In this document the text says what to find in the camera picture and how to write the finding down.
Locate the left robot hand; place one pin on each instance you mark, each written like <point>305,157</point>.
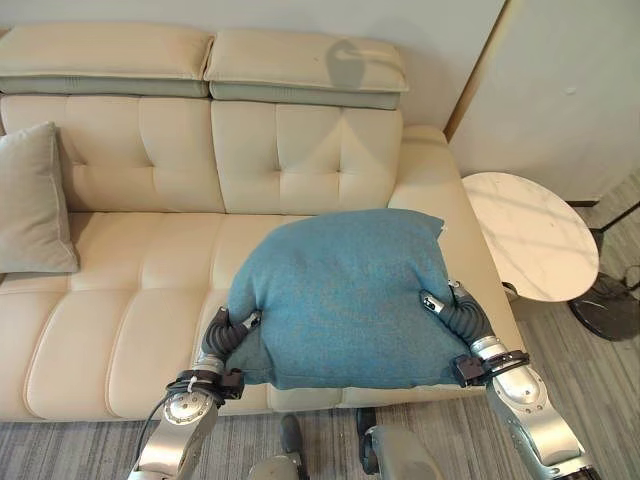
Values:
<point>226,337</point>

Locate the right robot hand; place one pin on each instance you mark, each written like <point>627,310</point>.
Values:
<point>462,312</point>

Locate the teal blue cushion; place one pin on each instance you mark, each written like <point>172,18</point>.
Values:
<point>345,300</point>

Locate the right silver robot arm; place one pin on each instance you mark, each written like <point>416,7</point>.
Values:
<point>525,405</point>

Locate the cream leather sofa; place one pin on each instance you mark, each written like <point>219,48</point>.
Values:
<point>150,200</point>

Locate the white marble side table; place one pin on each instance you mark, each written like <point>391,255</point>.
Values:
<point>530,235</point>

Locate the left robot leg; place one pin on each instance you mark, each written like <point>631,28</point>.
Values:
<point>290,445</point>

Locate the robot leg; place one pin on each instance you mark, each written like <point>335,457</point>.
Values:
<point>290,445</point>
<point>395,450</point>

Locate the black floor lamp base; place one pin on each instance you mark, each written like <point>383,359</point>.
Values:
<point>607,312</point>

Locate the right robot leg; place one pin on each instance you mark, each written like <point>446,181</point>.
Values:
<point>395,450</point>

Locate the beige grey cushion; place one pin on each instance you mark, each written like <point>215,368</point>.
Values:
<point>32,205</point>

